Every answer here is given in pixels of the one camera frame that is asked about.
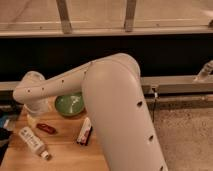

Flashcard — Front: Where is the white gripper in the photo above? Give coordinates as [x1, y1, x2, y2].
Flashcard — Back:
[24, 102, 53, 128]

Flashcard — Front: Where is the green bowl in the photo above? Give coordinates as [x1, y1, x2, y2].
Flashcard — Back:
[55, 93, 84, 117]

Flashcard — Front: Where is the white and black snack bar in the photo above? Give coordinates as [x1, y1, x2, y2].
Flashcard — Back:
[77, 117, 92, 145]

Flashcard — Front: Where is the white bottle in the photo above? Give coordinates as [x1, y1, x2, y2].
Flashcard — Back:
[18, 126, 51, 160]

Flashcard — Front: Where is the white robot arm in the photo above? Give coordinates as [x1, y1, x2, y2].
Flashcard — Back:
[13, 53, 168, 171]

